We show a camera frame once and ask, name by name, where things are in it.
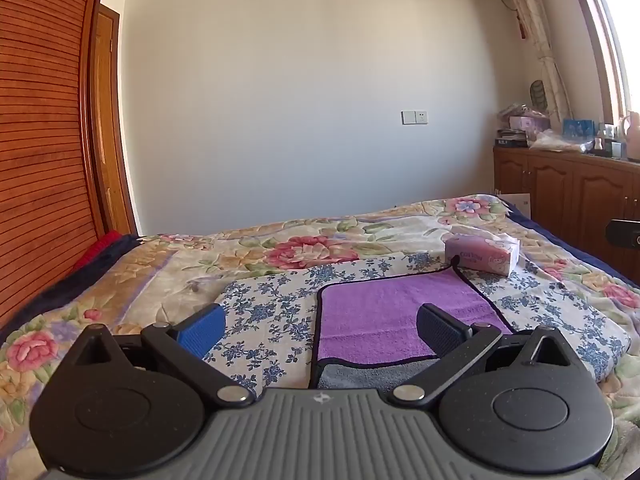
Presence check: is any pink thermos jug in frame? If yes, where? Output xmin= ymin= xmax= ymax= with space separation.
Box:
xmin=619 ymin=110 xmax=640 ymax=163

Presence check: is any blue box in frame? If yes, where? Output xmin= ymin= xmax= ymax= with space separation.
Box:
xmin=562 ymin=119 xmax=597 ymax=141

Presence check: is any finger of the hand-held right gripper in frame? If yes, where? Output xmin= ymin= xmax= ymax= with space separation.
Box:
xmin=606 ymin=219 xmax=640 ymax=249

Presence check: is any blue floral cloth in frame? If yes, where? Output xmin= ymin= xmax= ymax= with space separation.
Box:
xmin=202 ymin=250 xmax=632 ymax=400

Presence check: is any clear plastic bag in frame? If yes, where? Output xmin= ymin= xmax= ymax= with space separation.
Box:
xmin=529 ymin=130 xmax=596 ymax=154

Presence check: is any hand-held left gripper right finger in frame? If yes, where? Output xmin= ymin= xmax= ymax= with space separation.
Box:
xmin=390 ymin=302 xmax=572 ymax=408

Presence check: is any wooden window frame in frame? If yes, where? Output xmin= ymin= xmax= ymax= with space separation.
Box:
xmin=562 ymin=0 xmax=640 ymax=127

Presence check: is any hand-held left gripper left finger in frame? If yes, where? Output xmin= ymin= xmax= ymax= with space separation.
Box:
xmin=75 ymin=304 xmax=256 ymax=407

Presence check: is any floral blanket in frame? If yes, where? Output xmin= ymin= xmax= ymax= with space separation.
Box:
xmin=0 ymin=194 xmax=640 ymax=480

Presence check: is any red cloth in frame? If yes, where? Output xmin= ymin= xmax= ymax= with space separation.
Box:
xmin=72 ymin=230 xmax=124 ymax=273

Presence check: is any wooden room door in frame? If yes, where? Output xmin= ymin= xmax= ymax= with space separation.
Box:
xmin=89 ymin=2 xmax=139 ymax=237

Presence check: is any purple and grey towel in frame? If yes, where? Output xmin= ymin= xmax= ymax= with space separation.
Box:
xmin=310 ymin=256 xmax=516 ymax=392

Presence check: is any wooden cabinet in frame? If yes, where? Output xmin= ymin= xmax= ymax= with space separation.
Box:
xmin=492 ymin=144 xmax=640 ymax=282

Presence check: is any patterned curtain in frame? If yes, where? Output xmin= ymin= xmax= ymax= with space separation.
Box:
xmin=492 ymin=0 xmax=574 ymax=134

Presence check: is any hand fan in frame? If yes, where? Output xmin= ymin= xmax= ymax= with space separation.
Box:
xmin=529 ymin=79 xmax=550 ymax=116

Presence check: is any pink tissue box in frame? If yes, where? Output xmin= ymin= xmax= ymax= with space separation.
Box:
xmin=444 ymin=234 xmax=522 ymax=278

